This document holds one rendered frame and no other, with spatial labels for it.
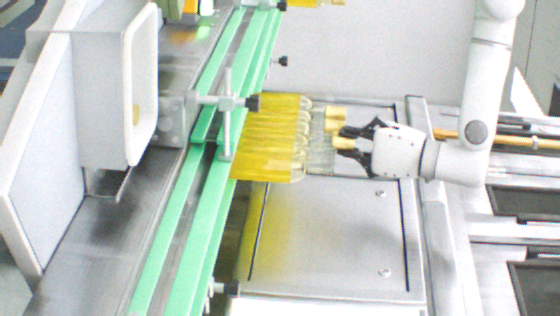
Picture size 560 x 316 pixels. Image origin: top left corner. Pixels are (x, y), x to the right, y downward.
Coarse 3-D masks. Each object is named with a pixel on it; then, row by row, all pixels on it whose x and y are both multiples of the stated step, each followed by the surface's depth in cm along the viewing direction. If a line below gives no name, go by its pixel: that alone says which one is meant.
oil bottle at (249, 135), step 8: (240, 136) 144; (248, 136) 144; (256, 136) 144; (264, 136) 144; (272, 136) 144; (280, 136) 145; (288, 136) 145; (296, 136) 145; (304, 136) 146; (288, 144) 142; (296, 144) 143; (304, 144) 143
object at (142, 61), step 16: (144, 16) 109; (128, 32) 103; (144, 32) 118; (128, 48) 103; (144, 48) 120; (128, 64) 104; (144, 64) 121; (128, 80) 105; (144, 80) 122; (128, 96) 106; (144, 96) 124; (128, 112) 107; (144, 112) 125; (128, 128) 109; (144, 128) 123; (128, 144) 110; (144, 144) 118; (128, 160) 111
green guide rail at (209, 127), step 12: (276, 0) 216; (264, 24) 194; (264, 36) 186; (252, 60) 170; (252, 72) 164; (252, 84) 159; (240, 96) 152; (204, 108) 146; (216, 108) 147; (240, 108) 147; (204, 120) 141; (216, 120) 142; (240, 120) 142; (192, 132) 137; (204, 132) 137; (216, 132) 138
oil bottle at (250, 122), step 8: (248, 120) 150; (256, 120) 151; (264, 120) 151; (272, 120) 151; (280, 120) 151; (288, 120) 151; (296, 120) 151; (248, 128) 148; (256, 128) 148; (264, 128) 148; (272, 128) 148; (280, 128) 148; (288, 128) 148; (296, 128) 148; (304, 128) 149
